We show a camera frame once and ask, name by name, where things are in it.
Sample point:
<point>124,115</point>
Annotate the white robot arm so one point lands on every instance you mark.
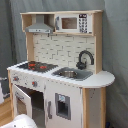
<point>7,118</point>

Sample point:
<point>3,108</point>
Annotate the red stove knob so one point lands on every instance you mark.
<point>16,78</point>
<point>34,83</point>

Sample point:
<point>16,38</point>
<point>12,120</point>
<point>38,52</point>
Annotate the white oven door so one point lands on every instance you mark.
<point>21,100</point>

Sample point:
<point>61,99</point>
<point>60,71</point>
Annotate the white cabinet door with dispenser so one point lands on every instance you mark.
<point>63,107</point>

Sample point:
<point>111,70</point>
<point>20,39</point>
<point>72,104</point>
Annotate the grey sink basin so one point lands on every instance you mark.
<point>71,73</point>

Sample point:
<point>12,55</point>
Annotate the black stovetop red burners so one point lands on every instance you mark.
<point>37,66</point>

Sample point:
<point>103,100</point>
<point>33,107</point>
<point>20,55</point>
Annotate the grey range hood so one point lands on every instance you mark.
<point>39,26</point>

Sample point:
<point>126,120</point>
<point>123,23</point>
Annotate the wooden toy kitchen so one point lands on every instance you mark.
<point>73,50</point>

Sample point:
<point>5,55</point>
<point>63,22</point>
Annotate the left red stove knob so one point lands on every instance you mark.
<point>16,78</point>

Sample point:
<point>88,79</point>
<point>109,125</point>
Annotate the toy microwave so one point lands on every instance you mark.
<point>73,23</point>

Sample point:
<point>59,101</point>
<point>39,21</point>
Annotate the right red stove knob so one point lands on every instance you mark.
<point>34,83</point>

